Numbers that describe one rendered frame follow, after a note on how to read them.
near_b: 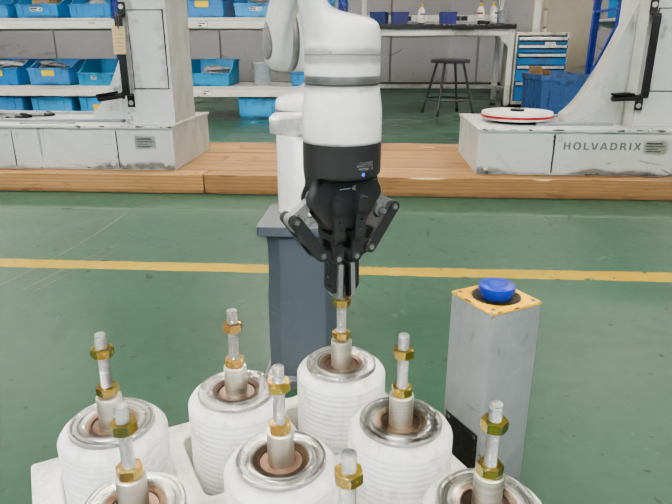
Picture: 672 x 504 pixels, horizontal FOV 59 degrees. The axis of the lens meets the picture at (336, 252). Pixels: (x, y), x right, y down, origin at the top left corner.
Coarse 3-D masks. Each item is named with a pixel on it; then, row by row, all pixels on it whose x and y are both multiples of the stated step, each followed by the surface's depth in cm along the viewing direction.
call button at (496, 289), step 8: (480, 280) 67; (488, 280) 67; (496, 280) 67; (504, 280) 67; (480, 288) 66; (488, 288) 65; (496, 288) 65; (504, 288) 65; (512, 288) 65; (488, 296) 65; (496, 296) 64; (504, 296) 64
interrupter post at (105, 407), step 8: (120, 392) 54; (96, 400) 53; (104, 400) 53; (112, 400) 53; (120, 400) 54; (104, 408) 53; (112, 408) 53; (104, 416) 53; (112, 416) 53; (104, 424) 53
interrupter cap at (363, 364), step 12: (324, 348) 67; (360, 348) 67; (312, 360) 65; (324, 360) 65; (360, 360) 65; (372, 360) 65; (312, 372) 63; (324, 372) 63; (336, 372) 63; (348, 372) 63; (360, 372) 63; (372, 372) 63
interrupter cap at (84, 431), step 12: (96, 408) 56; (132, 408) 56; (144, 408) 56; (72, 420) 54; (84, 420) 55; (96, 420) 55; (144, 420) 55; (72, 432) 53; (84, 432) 53; (96, 432) 53; (108, 432) 53; (144, 432) 53; (84, 444) 51; (96, 444) 51; (108, 444) 51
